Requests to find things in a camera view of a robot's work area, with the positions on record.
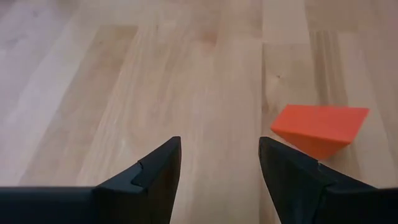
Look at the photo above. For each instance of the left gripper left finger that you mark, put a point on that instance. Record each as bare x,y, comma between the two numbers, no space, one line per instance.
155,186

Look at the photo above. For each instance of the orange wedge block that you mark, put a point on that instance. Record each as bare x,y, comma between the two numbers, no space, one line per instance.
320,124

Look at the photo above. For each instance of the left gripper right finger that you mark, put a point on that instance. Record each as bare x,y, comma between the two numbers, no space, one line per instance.
289,180

